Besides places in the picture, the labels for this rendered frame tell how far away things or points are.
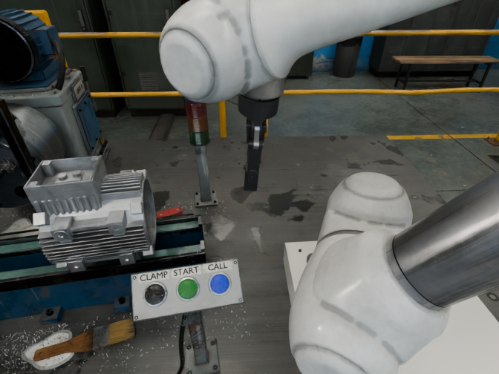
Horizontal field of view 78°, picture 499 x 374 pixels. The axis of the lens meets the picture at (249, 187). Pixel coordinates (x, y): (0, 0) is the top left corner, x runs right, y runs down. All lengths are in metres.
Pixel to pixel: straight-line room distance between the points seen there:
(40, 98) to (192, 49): 0.87
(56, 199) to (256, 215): 0.59
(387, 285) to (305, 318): 0.11
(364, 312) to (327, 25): 0.32
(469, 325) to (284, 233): 0.50
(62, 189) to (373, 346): 0.58
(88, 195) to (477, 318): 0.81
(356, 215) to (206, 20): 0.39
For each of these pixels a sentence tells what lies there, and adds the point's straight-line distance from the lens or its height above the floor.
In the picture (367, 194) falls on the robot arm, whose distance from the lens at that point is 0.57.
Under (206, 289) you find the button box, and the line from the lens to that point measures 0.52.
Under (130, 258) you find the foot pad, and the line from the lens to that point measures 0.72.
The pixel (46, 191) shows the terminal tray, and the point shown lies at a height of 1.13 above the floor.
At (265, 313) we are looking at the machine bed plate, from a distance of 0.80.
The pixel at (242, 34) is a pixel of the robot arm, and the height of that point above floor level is 1.42.
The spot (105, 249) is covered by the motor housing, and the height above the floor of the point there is 1.00.
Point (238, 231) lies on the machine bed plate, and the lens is 0.98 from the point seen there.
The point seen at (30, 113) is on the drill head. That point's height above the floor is 1.14.
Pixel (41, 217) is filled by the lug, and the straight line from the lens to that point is 0.71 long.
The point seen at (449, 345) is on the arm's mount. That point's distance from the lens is 0.75.
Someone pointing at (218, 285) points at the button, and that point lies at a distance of 0.51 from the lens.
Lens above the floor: 1.48
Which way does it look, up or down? 36 degrees down
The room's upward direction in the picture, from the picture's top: straight up
